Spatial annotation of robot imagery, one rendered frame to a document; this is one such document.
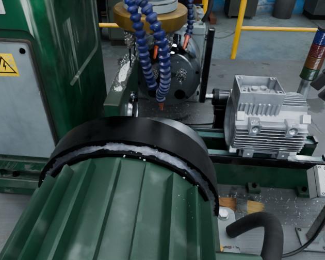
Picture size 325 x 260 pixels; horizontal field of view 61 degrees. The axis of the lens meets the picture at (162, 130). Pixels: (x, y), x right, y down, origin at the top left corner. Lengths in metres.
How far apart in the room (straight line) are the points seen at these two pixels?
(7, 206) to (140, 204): 0.82
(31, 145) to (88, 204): 0.61
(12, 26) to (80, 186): 0.48
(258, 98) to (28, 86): 0.57
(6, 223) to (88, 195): 0.75
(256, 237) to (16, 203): 0.72
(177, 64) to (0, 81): 0.56
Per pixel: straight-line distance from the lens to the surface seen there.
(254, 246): 0.86
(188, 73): 1.02
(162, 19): 0.65
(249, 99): 0.78
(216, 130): 0.97
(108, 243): 0.19
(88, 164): 0.22
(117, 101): 0.69
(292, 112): 0.86
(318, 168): 0.71
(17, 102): 0.73
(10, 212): 0.97
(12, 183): 0.96
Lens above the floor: 1.51
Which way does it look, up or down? 38 degrees down
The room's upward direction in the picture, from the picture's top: 2 degrees clockwise
